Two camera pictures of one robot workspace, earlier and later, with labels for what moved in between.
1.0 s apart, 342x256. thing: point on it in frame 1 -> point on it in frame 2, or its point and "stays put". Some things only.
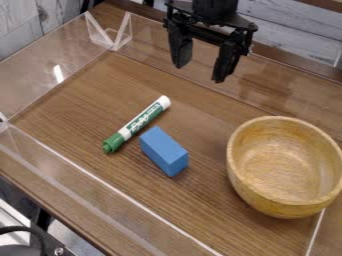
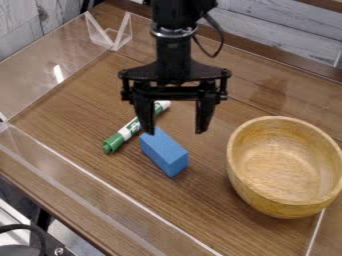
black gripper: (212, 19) -> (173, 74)
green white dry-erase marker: (144, 118) stays put
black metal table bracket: (41, 221) stays put
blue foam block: (163, 151) stays put
